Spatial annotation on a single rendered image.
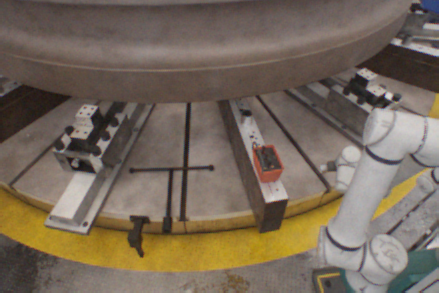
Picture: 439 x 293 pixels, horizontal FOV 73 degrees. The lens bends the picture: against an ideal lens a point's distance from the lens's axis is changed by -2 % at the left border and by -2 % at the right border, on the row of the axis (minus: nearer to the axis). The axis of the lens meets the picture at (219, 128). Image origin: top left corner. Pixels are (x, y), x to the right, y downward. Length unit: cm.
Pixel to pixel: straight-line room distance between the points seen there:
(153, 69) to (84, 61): 46
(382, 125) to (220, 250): 166
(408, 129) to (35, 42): 219
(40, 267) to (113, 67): 151
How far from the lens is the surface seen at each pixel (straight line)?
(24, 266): 270
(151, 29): 195
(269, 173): 174
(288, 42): 213
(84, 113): 220
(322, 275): 205
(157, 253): 240
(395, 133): 101
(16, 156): 294
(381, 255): 141
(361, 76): 260
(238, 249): 237
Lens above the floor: 217
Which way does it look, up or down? 45 degrees down
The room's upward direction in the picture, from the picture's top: straight up
